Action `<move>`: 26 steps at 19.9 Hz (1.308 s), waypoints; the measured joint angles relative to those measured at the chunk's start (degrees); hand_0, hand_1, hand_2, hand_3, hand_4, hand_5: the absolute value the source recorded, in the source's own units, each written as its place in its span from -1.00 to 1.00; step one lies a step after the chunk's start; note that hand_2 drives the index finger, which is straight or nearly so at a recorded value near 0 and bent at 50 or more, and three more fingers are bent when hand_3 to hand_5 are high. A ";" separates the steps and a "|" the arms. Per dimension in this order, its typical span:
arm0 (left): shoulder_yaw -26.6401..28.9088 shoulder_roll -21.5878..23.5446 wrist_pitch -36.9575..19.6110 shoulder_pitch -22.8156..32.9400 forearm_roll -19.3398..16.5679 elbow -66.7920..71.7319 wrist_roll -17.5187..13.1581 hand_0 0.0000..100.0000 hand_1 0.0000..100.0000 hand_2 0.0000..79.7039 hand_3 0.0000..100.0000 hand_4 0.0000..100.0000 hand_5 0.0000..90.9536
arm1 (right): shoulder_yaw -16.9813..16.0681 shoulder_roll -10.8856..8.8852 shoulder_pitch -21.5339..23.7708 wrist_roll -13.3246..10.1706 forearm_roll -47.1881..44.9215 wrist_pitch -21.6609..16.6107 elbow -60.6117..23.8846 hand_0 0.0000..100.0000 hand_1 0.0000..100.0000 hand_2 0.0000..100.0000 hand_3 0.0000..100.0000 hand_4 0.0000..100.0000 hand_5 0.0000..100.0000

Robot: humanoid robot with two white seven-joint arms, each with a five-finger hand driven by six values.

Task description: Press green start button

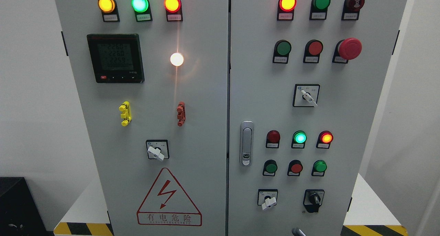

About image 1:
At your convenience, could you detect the left grey cabinet door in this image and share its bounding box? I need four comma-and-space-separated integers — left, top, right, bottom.
55, 0, 229, 236

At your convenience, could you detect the red indicator light lower left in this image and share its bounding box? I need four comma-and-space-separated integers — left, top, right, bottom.
266, 130, 281, 148

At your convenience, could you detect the red emergency stop button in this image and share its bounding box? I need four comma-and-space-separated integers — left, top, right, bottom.
332, 37, 362, 64

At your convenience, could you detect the yellow terminal connector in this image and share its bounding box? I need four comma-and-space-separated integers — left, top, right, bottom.
119, 101, 132, 127

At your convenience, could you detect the red indicator light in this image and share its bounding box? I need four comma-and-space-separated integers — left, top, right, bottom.
316, 131, 333, 149
266, 130, 281, 148
164, 0, 183, 22
277, 0, 297, 21

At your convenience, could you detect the red indicator light top left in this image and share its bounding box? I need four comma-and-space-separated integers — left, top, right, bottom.
164, 0, 183, 22

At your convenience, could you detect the silver door lock handle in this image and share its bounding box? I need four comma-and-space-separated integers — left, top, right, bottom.
240, 121, 254, 167

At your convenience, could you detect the grey cabinet door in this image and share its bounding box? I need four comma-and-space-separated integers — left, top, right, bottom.
55, 0, 229, 236
228, 0, 407, 236

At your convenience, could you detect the right grey cabinet door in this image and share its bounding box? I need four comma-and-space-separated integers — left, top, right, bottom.
228, 0, 407, 236

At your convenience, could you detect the green push button upper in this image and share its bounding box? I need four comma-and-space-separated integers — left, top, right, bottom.
272, 40, 292, 64

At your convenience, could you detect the green push button lower right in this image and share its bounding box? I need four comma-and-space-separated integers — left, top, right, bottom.
311, 160, 328, 177

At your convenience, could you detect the green push button lower left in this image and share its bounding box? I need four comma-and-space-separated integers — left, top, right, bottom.
262, 159, 278, 177

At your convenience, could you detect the red indicator light top right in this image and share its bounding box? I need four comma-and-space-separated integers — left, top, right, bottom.
277, 0, 297, 21

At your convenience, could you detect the lower white rotary switch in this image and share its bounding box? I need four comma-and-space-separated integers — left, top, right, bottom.
257, 189, 278, 211

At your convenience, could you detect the black knob selector switch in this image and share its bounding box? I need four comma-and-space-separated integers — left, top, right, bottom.
303, 189, 325, 213

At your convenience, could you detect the red terminal connector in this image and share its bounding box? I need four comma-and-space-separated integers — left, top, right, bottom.
176, 101, 186, 127

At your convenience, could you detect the green indicator light top left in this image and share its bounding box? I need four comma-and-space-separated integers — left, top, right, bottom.
131, 0, 153, 22

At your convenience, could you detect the red push button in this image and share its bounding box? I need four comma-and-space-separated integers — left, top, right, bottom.
303, 39, 323, 64
287, 160, 303, 177

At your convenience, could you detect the red indicator light lower right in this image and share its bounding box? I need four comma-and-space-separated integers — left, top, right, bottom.
316, 131, 333, 149

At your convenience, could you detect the green indicator light top right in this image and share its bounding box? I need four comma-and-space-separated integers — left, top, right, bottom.
309, 0, 331, 20

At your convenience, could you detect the red electrical danger sticker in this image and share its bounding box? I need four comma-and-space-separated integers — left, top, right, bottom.
136, 168, 202, 226

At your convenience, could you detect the green indicator light lower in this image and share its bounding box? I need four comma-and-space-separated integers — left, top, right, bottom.
291, 131, 307, 149

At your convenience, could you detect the red push button lower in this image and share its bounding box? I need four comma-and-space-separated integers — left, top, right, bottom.
287, 160, 303, 177

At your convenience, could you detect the yellow indicator light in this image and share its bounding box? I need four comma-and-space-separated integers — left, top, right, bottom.
98, 0, 120, 22

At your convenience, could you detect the black digital power meter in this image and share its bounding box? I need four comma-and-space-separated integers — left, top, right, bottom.
87, 34, 144, 83

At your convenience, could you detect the dark red buzzer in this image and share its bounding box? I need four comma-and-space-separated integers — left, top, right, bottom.
341, 0, 365, 21

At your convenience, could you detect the red push button upper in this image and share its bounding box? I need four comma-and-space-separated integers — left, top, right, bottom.
303, 39, 323, 64

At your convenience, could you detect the upper right rotary switch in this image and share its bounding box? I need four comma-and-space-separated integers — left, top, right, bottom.
292, 84, 320, 108

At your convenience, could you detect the green indicator light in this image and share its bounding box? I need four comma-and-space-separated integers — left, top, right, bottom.
309, 0, 331, 20
291, 131, 307, 149
131, 0, 153, 22

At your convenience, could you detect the black box lower left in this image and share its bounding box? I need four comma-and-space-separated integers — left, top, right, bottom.
0, 177, 48, 236

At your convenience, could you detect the left door rotary switch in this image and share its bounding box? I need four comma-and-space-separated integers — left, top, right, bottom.
145, 139, 169, 161

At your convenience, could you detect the white indicator light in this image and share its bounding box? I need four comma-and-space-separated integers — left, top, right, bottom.
170, 52, 184, 67

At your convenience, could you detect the green push button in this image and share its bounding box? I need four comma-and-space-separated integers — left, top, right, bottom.
262, 159, 278, 177
311, 160, 328, 177
272, 40, 292, 64

